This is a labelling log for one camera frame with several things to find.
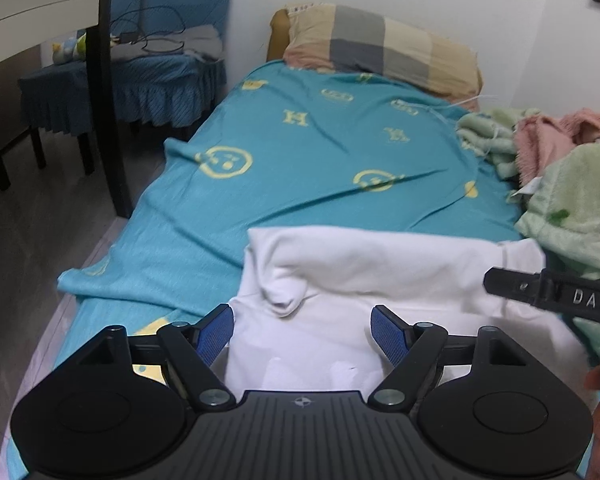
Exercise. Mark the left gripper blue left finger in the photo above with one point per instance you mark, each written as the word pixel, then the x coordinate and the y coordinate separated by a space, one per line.
pixel 189 352

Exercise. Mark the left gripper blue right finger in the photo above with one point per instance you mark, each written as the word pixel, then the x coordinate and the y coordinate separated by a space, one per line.
pixel 412 350

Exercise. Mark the white t-shirt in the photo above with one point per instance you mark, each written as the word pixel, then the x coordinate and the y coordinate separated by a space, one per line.
pixel 302 311

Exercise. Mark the green cartoon fleece blanket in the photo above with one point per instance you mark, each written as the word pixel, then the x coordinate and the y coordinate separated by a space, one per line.
pixel 562 207

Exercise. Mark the pink fleece blanket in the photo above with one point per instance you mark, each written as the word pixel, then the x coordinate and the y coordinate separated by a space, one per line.
pixel 541 140

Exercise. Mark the teal patterned bed sheet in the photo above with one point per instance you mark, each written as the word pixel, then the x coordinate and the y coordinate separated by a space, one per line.
pixel 290 148

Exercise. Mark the grey cloth on chair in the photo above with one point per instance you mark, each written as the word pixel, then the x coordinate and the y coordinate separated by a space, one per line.
pixel 202 42

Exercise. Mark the yellow green plush toy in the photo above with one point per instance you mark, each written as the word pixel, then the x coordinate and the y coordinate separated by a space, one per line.
pixel 70 50

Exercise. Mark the plaid pillow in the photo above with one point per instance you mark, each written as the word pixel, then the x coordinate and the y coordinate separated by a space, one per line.
pixel 334 38

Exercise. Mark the blue covered chair near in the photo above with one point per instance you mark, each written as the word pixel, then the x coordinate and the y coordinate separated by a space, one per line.
pixel 173 90

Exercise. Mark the white black desk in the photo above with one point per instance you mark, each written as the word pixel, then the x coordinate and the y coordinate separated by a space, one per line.
pixel 27 23

